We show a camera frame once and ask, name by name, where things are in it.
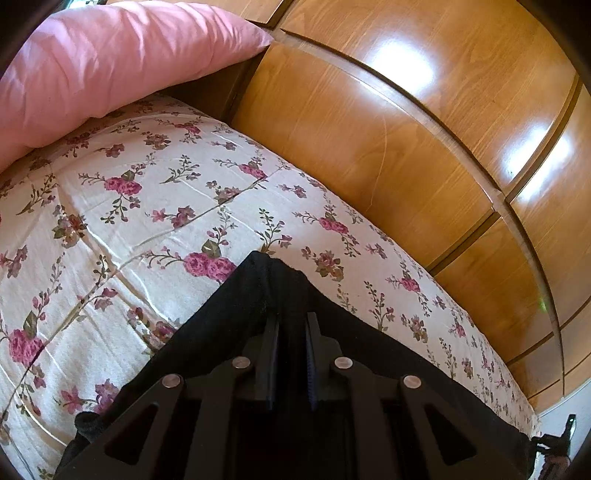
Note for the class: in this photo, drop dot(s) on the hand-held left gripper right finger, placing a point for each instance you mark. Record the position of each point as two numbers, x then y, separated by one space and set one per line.
310 364

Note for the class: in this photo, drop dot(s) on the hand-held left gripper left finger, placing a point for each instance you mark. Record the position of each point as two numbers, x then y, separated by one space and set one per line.
273 362

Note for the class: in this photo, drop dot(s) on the black pants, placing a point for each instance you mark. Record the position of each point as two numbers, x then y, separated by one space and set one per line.
231 314

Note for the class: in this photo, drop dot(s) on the floral bedspread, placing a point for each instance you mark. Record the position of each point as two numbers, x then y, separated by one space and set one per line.
138 207

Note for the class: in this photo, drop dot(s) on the wooden wardrobe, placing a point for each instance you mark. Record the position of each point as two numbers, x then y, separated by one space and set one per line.
415 138

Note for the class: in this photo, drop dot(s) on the pink pillow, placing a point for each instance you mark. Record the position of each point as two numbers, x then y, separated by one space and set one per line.
101 69

